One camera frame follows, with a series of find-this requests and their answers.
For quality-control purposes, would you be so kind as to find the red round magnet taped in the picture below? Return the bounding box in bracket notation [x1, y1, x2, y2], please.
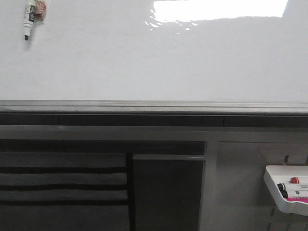
[35, 0, 47, 20]

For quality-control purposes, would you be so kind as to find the white black-tip whiteboard marker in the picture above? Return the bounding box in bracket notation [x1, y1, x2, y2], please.
[23, 0, 37, 41]

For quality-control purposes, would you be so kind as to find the dark grey cabinet panel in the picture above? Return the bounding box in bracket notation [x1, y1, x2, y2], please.
[133, 154, 205, 231]

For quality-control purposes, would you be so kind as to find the white plastic marker tray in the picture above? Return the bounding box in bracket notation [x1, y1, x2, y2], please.
[264, 165, 308, 216]

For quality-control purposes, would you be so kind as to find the black-capped marker lower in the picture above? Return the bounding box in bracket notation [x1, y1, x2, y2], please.
[281, 190, 308, 199]

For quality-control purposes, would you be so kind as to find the red-capped marker in tray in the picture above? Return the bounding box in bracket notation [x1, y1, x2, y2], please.
[290, 177, 308, 184]

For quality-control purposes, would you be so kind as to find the pink eraser in tray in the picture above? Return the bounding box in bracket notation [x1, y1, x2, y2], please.
[286, 198, 308, 203]

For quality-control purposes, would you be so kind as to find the white whiteboard with frame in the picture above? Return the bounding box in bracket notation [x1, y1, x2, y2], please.
[0, 0, 308, 115]

